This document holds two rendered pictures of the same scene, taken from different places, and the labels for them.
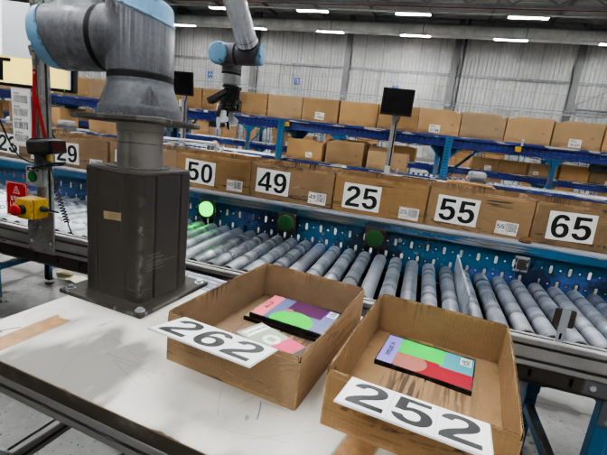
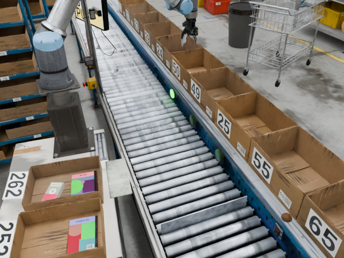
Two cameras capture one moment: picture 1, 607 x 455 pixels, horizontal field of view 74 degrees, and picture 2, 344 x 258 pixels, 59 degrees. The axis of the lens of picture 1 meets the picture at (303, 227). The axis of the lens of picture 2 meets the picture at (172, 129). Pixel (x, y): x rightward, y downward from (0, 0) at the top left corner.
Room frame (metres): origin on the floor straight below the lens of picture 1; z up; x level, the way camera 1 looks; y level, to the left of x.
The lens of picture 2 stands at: (0.64, -1.25, 2.00)
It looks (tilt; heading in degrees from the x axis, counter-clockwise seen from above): 36 degrees down; 55
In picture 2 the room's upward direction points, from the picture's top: 2 degrees counter-clockwise
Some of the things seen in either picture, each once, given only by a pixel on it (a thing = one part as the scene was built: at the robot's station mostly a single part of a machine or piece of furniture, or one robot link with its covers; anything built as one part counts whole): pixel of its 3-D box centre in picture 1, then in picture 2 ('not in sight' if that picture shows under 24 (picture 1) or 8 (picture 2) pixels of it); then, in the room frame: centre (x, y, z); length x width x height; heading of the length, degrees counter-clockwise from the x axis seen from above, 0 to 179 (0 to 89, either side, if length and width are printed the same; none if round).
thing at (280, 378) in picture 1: (277, 319); (65, 184); (0.82, 0.03, 0.80); 0.38 x 0.28 x 0.10; 157
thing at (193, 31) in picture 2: (230, 98); (191, 26); (1.97, 0.41, 1.32); 0.09 x 0.08 x 0.12; 75
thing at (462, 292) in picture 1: (460, 283); (205, 215); (1.31, -0.55, 0.76); 0.46 x 0.01 x 0.09; 165
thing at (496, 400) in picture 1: (427, 366); (61, 235); (0.69, -0.26, 0.80); 0.38 x 0.28 x 0.10; 158
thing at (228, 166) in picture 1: (226, 171); (196, 69); (2.05, 0.42, 0.96); 0.39 x 0.29 x 0.17; 75
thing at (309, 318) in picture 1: (297, 315); (83, 185); (0.90, -0.01, 0.78); 0.19 x 0.14 x 0.02; 67
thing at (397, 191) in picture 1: (382, 195); (252, 124); (1.84, -0.34, 0.96); 0.39 x 0.29 x 0.17; 75
